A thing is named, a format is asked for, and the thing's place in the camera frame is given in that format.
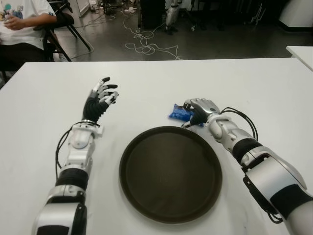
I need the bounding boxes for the blue Oreo pack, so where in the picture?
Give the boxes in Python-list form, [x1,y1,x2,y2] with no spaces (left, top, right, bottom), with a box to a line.
[167,103,205,127]

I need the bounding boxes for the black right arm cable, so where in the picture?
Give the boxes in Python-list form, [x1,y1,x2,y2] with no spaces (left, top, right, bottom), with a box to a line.
[220,107,259,141]

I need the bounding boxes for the silver humanoid robot legs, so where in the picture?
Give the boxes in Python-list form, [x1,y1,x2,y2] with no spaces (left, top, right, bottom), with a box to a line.
[164,0,183,35]

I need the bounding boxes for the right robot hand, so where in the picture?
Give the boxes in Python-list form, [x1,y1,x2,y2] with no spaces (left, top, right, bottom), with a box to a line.
[181,97,221,128]

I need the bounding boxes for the white cabinet with black base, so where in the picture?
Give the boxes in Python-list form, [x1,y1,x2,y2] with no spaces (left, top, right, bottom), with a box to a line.
[278,0,313,32]

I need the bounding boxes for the person in white t-shirt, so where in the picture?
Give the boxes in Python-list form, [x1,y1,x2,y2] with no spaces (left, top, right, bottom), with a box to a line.
[0,0,58,74]

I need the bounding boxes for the white side table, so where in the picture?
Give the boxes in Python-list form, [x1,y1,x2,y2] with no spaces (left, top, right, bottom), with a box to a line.
[286,45,313,68]

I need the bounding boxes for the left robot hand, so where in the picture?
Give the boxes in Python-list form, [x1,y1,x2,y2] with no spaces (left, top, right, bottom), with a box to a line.
[82,77,120,123]

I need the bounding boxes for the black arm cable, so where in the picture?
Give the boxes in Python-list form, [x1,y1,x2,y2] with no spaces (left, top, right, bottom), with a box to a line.
[220,107,259,141]
[55,127,74,170]

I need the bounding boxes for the round dark brown tray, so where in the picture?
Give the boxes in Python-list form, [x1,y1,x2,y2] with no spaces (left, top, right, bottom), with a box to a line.
[119,126,223,223]

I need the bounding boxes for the white board panel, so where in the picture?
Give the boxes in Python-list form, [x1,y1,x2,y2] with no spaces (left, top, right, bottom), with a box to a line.
[74,0,90,18]

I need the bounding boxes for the black folding chair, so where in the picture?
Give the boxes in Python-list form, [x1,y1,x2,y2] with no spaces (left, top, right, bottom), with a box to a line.
[34,0,91,62]

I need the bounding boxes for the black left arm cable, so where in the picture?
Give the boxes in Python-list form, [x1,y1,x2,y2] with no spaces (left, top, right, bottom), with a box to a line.
[55,127,74,170]

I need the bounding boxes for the white cable on floor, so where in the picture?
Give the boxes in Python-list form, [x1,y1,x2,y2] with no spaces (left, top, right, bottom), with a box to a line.
[80,9,183,61]

